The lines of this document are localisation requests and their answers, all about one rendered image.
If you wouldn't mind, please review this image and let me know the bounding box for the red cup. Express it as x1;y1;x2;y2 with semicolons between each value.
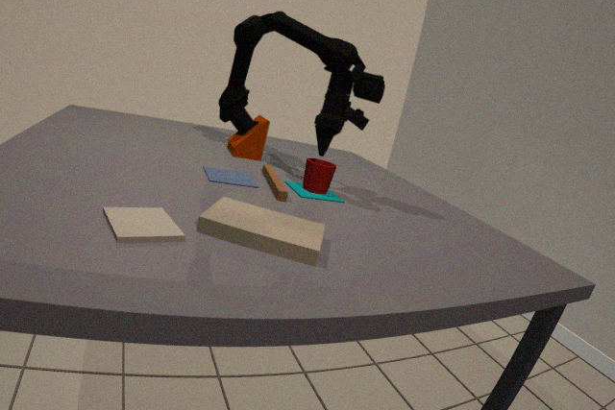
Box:
303;157;336;194

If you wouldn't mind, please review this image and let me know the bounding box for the wooden flat bar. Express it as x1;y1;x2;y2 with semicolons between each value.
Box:
261;164;288;202

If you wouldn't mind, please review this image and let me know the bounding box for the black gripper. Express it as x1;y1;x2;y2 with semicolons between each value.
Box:
314;90;350;157

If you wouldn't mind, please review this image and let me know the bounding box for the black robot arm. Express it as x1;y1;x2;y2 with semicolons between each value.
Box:
218;12;385;135

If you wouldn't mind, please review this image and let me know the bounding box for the tan flat square pad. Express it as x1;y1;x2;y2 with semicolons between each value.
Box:
103;206;185;243

